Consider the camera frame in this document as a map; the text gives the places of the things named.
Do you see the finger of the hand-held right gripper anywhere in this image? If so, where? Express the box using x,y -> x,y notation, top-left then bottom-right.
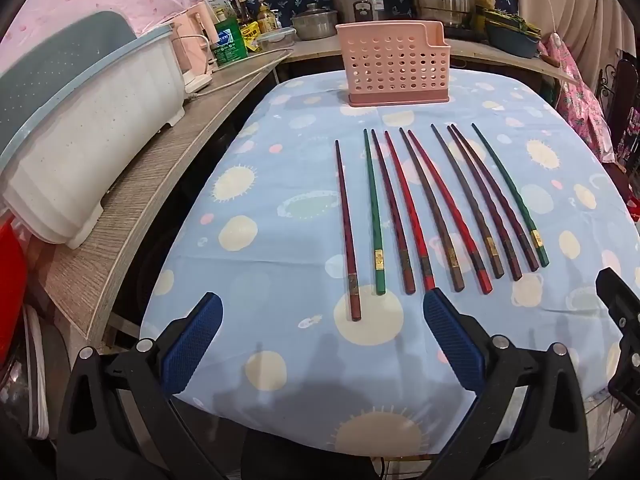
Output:
607,331 -> 640,413
595,267 -> 640,332

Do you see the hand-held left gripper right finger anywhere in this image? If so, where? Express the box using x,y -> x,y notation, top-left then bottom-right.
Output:
423,289 -> 592,480

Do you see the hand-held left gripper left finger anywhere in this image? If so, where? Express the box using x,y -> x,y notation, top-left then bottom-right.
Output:
57,292 -> 223,480

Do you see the bright red chopstick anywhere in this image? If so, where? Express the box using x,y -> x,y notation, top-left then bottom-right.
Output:
383,130 -> 436,292
407,130 -> 494,295

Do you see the brown chopstick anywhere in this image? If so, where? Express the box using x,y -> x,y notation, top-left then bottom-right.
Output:
398,127 -> 466,292
430,124 -> 506,280

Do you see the maroon chopstick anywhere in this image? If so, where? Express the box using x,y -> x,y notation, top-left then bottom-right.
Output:
370,129 -> 417,296
446,125 -> 524,282
451,123 -> 540,273

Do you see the green chopstick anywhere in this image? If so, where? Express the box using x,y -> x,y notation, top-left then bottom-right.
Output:
471,123 -> 551,268
362,129 -> 388,296

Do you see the dark red chopstick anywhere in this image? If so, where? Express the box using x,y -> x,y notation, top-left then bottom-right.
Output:
334,140 -> 363,321

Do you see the pink perforated utensil holder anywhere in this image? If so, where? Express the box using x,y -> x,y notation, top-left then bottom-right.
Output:
336,20 -> 452,107

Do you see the wooden counter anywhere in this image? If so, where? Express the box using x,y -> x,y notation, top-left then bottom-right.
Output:
25,35 -> 586,343

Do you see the blue dotted tablecloth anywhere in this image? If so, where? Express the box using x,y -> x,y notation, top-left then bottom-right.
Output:
137,67 -> 640,461

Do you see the red plastic object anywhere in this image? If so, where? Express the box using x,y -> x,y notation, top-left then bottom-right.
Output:
0,222 -> 29,367

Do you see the black metal chair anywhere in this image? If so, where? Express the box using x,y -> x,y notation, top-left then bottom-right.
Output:
595,50 -> 640,173

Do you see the pink floral cloth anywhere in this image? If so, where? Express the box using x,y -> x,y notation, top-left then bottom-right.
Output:
540,35 -> 617,162

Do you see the white plastic storage bin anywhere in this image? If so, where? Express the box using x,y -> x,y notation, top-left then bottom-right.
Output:
0,25 -> 188,251

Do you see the blue plastic basin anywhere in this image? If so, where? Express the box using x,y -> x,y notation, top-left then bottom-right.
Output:
485,20 -> 542,59

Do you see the pink electric kettle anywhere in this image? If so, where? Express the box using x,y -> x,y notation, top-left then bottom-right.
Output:
170,2 -> 221,93

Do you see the green carton box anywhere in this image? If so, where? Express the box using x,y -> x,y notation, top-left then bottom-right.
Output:
212,15 -> 250,67

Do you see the grey-green perforated lid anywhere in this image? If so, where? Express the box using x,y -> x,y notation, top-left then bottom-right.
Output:
0,10 -> 138,161

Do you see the clear food container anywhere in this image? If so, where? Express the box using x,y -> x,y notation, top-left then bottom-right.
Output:
257,27 -> 296,52

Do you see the yellow label jar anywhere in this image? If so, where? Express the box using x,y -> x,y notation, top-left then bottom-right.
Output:
257,2 -> 282,34

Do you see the small pot with glass lid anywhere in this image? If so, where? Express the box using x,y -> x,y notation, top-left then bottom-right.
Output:
291,4 -> 339,41

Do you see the steel rice cooker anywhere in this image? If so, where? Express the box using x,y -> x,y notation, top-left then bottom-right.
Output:
331,0 -> 393,25

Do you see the white cord with switch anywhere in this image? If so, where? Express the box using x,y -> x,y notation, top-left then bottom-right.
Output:
542,0 -> 565,48

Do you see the white power cable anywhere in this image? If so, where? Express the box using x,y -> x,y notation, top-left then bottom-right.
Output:
185,47 -> 296,102

